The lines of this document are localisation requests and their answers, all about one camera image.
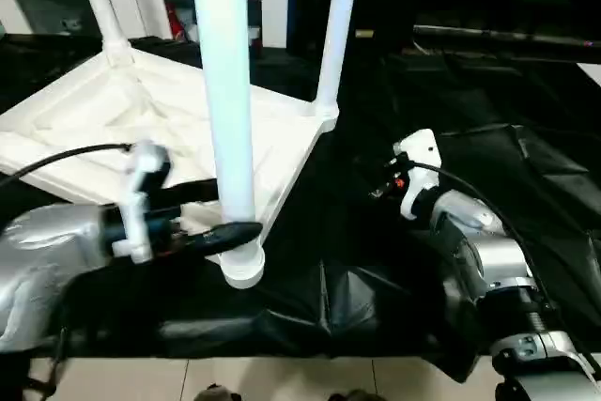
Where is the black mat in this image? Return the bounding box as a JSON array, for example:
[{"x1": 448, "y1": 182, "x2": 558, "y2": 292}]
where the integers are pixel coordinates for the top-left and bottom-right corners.
[{"x1": 0, "y1": 33, "x2": 601, "y2": 383}]

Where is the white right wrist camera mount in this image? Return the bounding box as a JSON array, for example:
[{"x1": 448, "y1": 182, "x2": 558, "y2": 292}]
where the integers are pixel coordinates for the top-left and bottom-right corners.
[{"x1": 393, "y1": 129, "x2": 442, "y2": 222}]

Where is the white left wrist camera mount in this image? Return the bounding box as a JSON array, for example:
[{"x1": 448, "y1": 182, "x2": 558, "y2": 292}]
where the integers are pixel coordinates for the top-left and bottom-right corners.
[{"x1": 113, "y1": 143, "x2": 172, "y2": 263}]

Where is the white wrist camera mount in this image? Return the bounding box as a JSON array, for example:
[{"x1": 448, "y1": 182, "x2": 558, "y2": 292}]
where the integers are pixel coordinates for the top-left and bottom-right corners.
[
  {"x1": 393, "y1": 129, "x2": 442, "y2": 222},
  {"x1": 113, "y1": 143, "x2": 172, "y2": 263}
]

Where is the white plastic table top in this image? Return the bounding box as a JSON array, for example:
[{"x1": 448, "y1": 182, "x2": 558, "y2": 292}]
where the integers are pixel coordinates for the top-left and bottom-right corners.
[{"x1": 0, "y1": 44, "x2": 339, "y2": 289}]

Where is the long black bar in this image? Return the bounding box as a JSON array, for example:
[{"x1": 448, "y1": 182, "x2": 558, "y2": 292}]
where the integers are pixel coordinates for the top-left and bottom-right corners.
[{"x1": 413, "y1": 25, "x2": 601, "y2": 51}]

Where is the white flat sheet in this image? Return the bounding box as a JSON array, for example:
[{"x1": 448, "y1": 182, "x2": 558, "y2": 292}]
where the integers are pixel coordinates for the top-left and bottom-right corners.
[{"x1": 580, "y1": 63, "x2": 601, "y2": 87}]

